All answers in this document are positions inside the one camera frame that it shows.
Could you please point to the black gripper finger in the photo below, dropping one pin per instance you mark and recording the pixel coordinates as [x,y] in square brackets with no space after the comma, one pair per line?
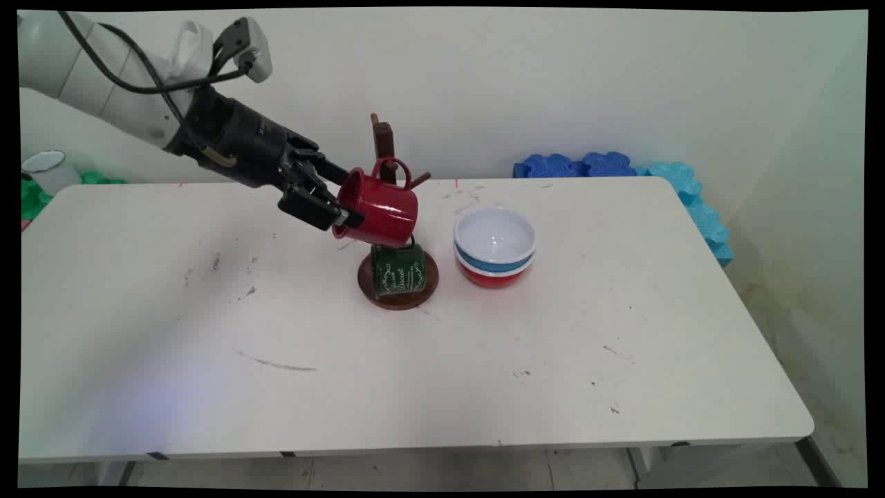
[311,204]
[325,167]

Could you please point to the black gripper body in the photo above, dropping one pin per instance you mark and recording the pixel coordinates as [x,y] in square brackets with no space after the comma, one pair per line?
[242,145]

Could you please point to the red enamel mug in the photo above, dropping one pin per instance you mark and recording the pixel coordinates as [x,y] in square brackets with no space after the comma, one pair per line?
[384,207]

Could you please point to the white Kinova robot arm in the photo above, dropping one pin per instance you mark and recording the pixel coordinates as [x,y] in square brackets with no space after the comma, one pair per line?
[90,69]

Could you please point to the wooden mug tree stand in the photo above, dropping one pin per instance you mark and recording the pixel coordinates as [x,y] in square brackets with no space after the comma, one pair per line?
[384,142]

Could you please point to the green printed enamel mug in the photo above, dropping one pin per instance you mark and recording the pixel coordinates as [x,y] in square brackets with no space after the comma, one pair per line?
[397,273]

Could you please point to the white bowl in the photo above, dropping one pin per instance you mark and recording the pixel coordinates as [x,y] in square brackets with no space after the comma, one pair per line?
[494,235]

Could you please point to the white enamel cup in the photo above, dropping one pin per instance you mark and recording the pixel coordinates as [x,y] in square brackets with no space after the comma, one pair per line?
[52,173]

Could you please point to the blue bowl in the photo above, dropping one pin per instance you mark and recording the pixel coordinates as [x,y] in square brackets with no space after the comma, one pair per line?
[494,265]

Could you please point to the red bowl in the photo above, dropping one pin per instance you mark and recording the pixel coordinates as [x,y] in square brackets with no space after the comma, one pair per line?
[494,278]

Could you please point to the green foam mat tile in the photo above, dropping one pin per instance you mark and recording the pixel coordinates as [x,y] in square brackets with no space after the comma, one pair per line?
[31,197]

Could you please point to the dark blue foam mat tile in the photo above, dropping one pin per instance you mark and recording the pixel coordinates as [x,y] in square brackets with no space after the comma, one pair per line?
[550,166]
[608,164]

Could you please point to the white table leg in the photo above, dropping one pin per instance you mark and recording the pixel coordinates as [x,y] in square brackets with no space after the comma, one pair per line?
[114,473]
[646,465]

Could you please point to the light blue foam mat tile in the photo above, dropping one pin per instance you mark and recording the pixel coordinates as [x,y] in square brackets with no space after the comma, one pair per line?
[709,221]
[674,178]

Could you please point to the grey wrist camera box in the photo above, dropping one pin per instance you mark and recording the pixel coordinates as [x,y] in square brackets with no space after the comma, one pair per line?
[252,48]

